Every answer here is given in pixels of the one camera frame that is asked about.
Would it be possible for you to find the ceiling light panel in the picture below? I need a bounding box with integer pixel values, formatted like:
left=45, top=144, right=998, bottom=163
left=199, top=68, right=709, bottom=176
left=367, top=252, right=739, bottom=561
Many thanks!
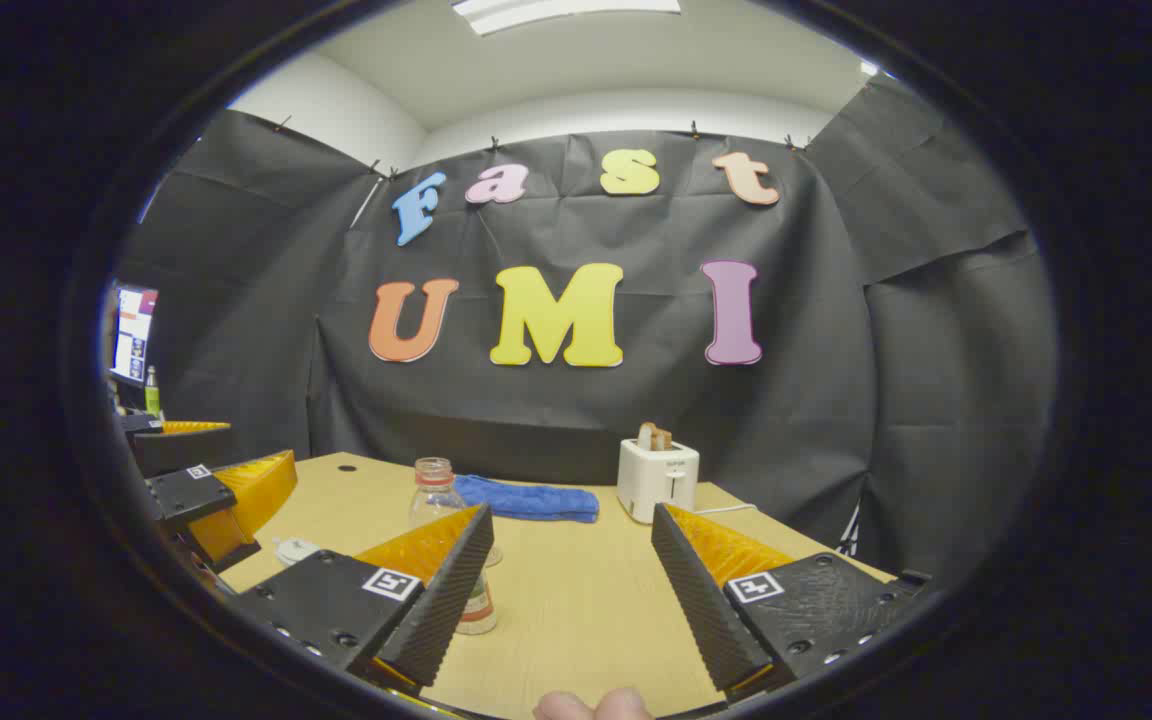
left=451, top=0, right=682, bottom=36

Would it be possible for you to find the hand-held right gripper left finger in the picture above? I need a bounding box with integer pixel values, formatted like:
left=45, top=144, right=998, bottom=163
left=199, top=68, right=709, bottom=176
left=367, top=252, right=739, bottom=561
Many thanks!
left=236, top=505, right=495, bottom=696

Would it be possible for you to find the computer monitor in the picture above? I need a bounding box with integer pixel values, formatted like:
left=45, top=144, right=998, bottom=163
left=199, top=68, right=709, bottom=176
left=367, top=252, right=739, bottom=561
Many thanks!
left=108, top=283, right=160, bottom=389

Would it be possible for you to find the clear plastic water bottle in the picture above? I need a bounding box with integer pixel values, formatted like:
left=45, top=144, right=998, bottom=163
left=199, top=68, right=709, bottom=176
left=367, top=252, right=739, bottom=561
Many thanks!
left=408, top=457, right=499, bottom=636

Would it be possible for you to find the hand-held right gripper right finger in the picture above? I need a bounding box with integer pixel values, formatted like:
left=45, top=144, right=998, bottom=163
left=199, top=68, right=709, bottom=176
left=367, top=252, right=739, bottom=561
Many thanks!
left=651, top=503, right=932, bottom=701

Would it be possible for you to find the black backdrop cloth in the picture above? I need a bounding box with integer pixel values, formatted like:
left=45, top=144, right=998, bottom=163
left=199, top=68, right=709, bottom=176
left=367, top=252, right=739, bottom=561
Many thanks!
left=111, top=75, right=1057, bottom=591

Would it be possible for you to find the blue towel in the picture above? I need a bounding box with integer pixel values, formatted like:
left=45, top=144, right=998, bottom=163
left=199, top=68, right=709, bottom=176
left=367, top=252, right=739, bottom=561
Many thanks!
left=454, top=474, right=601, bottom=524

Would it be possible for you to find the white toaster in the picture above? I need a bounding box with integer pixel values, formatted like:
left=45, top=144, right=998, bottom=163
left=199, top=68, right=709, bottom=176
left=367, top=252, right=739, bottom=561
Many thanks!
left=616, top=437, right=701, bottom=525

